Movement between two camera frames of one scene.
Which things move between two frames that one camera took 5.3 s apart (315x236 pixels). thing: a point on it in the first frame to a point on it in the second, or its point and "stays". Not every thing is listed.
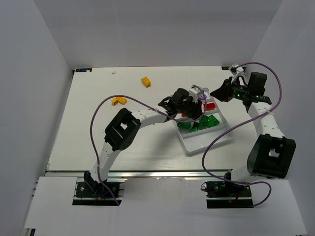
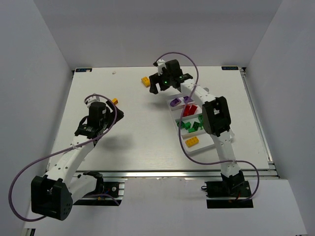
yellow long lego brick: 122,100 to 192,141
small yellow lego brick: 114,102 stays
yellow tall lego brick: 145,81 stays
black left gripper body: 194,111 to 114,113
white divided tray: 209,130 stays
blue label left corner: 83,70 stays
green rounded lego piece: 184,125 stays
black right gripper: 228,89 to 163,80
